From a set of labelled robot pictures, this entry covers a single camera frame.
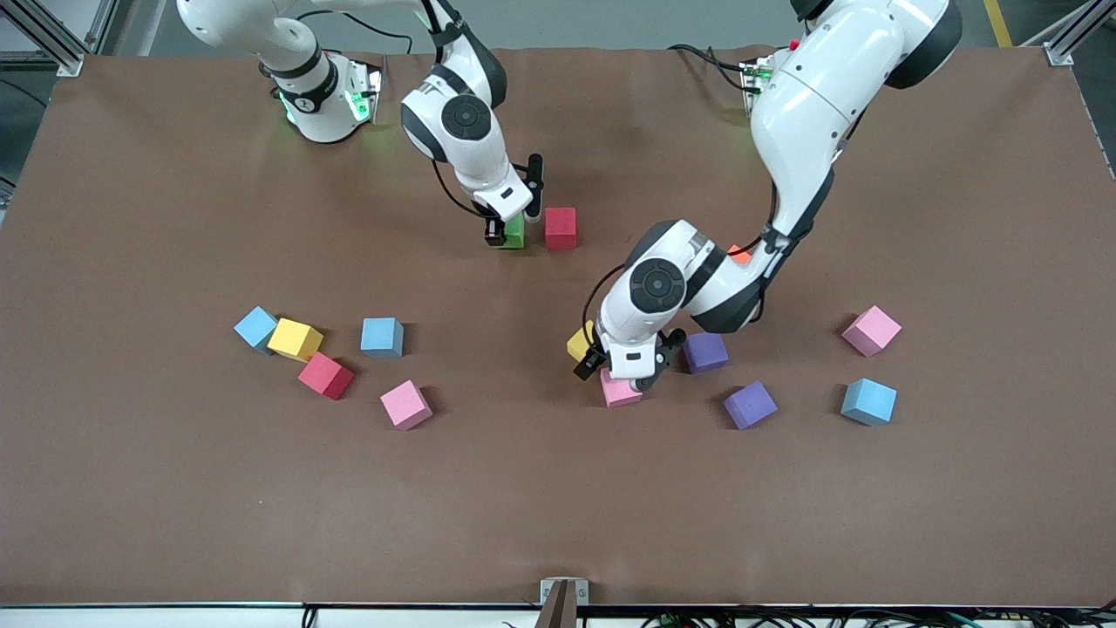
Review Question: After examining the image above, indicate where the yellow foam block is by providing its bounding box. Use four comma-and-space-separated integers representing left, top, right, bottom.
267, 317, 324, 363
566, 320, 599, 364

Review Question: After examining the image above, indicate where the pink foam block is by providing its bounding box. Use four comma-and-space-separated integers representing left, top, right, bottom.
600, 366, 644, 409
380, 380, 434, 432
841, 305, 903, 358

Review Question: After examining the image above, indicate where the red foam block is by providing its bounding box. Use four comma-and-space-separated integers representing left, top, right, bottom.
297, 351, 356, 401
544, 207, 579, 251

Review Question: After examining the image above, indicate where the blue foam block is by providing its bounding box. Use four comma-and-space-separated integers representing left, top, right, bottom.
233, 305, 280, 352
360, 317, 405, 359
840, 378, 898, 427

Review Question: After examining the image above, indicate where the purple foam block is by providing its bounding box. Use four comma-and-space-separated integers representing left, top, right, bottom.
682, 331, 730, 375
723, 380, 779, 431

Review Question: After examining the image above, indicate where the brown table mat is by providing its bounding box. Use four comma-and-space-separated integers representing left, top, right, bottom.
0, 45, 1116, 609

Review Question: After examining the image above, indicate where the green lit base connector box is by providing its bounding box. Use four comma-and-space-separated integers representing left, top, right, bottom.
739, 57, 777, 116
343, 59, 385, 123

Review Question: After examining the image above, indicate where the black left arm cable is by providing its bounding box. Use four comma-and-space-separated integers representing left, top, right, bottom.
582, 179, 781, 348

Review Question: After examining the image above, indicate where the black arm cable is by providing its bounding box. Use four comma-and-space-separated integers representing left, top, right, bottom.
418, 0, 491, 221
582, 179, 781, 348

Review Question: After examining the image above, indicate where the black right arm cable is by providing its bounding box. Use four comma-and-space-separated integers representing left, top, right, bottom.
418, 0, 491, 221

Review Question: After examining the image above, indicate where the metal table edge bracket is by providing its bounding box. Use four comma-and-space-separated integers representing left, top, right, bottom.
538, 577, 591, 628

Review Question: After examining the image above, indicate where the black base cable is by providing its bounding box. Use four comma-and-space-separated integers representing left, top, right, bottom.
667, 42, 752, 92

